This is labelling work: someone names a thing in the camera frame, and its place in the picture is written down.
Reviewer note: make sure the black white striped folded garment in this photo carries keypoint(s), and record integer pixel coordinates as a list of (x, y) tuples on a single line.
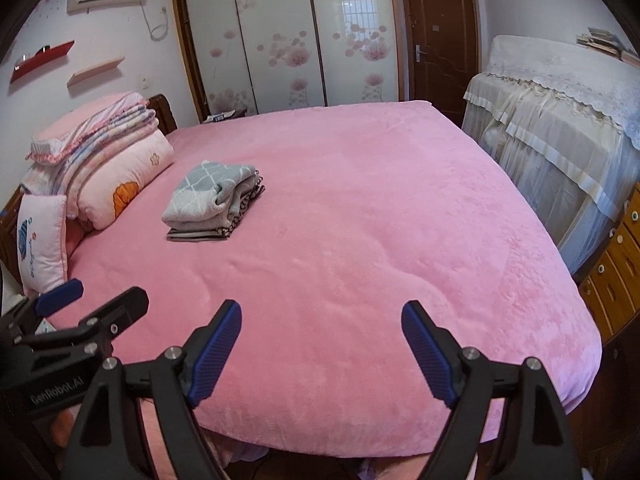
[(245, 205)]

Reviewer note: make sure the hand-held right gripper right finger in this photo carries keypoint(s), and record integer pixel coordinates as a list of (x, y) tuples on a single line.
[(430, 350)]

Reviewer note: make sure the red wall shelf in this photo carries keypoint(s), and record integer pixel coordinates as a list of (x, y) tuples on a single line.
[(42, 60)]

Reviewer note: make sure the white pink embroidered cushion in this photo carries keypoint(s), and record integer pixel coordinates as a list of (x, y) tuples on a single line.
[(42, 245)]

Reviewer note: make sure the grey beige diamond knit sweater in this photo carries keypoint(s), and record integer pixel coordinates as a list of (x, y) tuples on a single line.
[(205, 195)]

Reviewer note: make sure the wooden nightstand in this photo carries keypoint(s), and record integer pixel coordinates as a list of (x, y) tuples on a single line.
[(225, 116)]

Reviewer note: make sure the bed with pink blanket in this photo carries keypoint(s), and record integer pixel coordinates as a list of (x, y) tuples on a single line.
[(375, 210)]

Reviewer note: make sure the beige wall shelf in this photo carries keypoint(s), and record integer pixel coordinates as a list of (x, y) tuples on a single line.
[(95, 72)]

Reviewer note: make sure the folded pink cartoon quilt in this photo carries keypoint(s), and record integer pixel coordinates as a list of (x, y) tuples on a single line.
[(135, 170)]

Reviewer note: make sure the stack of books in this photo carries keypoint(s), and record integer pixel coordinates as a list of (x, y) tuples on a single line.
[(605, 42)]

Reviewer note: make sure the folded pastel striped blanket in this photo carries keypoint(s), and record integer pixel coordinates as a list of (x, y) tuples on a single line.
[(107, 142)]

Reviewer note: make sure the folded quilts and pillow pile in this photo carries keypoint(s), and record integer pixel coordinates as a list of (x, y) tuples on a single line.
[(162, 110)]

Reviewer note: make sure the lace covered furniture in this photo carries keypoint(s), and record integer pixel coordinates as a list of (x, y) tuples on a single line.
[(560, 135)]

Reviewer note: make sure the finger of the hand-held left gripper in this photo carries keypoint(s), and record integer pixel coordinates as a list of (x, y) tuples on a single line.
[(125, 307), (60, 297)]

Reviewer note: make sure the wooden drawer dresser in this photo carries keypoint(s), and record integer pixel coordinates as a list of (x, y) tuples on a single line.
[(617, 270)]

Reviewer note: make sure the brown wooden door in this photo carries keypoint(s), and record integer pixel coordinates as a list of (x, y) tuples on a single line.
[(440, 35)]

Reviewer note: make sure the pink quilted pants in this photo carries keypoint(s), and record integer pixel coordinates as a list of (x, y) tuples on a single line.
[(215, 440)]

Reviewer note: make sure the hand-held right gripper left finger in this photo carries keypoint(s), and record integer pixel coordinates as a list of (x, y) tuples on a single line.
[(215, 350)]

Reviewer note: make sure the floral sliding door wardrobe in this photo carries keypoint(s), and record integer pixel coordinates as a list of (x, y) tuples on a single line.
[(285, 35)]

